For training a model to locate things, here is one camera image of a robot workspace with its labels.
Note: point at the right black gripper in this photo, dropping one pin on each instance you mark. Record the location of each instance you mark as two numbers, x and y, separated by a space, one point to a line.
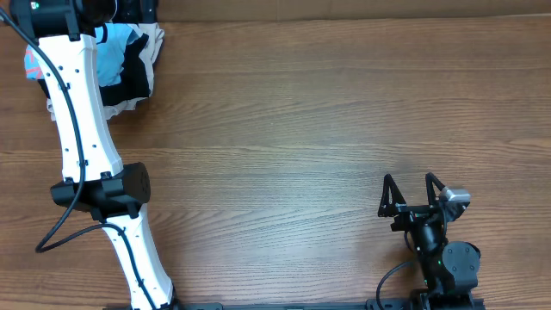
410 213

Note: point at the light blue t-shirt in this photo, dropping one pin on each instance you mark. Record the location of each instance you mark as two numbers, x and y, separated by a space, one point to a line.
117 46

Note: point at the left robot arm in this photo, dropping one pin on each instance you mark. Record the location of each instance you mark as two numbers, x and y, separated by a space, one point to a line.
61 35

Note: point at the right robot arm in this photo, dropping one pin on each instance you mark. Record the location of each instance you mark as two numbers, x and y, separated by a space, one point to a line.
450 269

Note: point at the beige folded garment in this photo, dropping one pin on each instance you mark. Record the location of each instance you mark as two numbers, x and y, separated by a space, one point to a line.
151 55

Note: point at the black folded garment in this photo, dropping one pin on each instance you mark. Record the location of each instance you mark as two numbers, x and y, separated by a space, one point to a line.
135 82

